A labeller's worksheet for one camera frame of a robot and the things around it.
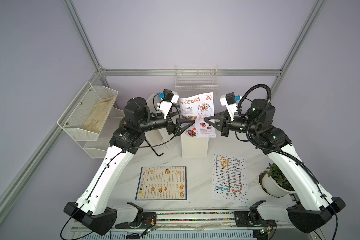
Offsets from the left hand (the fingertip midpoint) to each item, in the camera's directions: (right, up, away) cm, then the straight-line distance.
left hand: (187, 117), depth 56 cm
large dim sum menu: (-15, -36, +30) cm, 50 cm away
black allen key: (-24, -18, +45) cm, 54 cm away
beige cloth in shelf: (-48, 0, +21) cm, 52 cm away
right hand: (+8, -1, +3) cm, 9 cm away
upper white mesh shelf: (-54, +2, +22) cm, 58 cm away
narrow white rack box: (+4, -16, +35) cm, 39 cm away
